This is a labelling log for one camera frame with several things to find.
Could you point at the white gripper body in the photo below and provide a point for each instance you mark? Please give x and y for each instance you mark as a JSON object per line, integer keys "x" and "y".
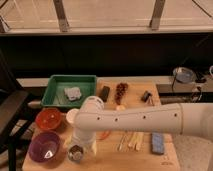
{"x": 83, "y": 138}

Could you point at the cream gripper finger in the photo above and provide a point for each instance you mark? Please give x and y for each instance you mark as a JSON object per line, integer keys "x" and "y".
{"x": 67, "y": 142}
{"x": 94, "y": 148}

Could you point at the metal cup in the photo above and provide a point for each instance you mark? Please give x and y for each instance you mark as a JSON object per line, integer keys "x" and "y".
{"x": 75, "y": 152}

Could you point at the blue cup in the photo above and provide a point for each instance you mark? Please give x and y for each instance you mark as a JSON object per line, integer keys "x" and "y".
{"x": 76, "y": 161}

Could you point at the white cup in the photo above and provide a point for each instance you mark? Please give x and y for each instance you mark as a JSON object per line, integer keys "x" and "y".
{"x": 70, "y": 116}

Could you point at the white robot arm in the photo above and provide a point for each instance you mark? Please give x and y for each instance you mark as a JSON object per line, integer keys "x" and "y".
{"x": 192, "y": 119}

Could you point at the wooden cutting board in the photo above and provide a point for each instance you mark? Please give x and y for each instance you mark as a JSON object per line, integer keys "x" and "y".
{"x": 108, "y": 158}

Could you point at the purple bowl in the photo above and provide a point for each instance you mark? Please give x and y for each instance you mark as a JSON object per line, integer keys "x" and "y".
{"x": 44, "y": 147}

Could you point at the metal fork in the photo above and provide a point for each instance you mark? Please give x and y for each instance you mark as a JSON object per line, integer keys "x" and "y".
{"x": 122, "y": 141}

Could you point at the orange bowl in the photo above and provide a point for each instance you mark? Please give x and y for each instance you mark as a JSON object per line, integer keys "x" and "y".
{"x": 48, "y": 119}

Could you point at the wooden utensil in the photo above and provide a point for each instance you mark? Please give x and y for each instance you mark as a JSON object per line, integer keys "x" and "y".
{"x": 136, "y": 141}

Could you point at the grey crumpled cloth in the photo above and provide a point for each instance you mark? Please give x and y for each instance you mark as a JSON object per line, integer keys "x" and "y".
{"x": 73, "y": 93}

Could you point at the yellow apple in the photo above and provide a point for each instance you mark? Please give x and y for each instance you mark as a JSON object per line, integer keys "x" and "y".
{"x": 120, "y": 107}

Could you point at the green plastic tray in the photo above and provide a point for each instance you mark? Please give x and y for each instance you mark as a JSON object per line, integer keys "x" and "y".
{"x": 54, "y": 95}

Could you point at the black rectangular block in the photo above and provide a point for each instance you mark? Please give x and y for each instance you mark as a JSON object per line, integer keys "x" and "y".
{"x": 104, "y": 93}

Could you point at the dark red grapes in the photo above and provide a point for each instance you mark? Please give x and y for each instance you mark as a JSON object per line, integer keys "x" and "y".
{"x": 121, "y": 89}

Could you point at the blue sponge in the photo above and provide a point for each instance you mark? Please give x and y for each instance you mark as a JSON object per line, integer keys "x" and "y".
{"x": 157, "y": 141}

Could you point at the black chair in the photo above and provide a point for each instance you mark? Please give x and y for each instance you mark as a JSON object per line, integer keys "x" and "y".
{"x": 15, "y": 114}

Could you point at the metal bowl in background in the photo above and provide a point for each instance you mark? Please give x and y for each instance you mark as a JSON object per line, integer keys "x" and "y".
{"x": 184, "y": 75}

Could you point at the black handled peeler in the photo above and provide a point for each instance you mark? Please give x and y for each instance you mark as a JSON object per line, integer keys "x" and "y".
{"x": 147, "y": 97}

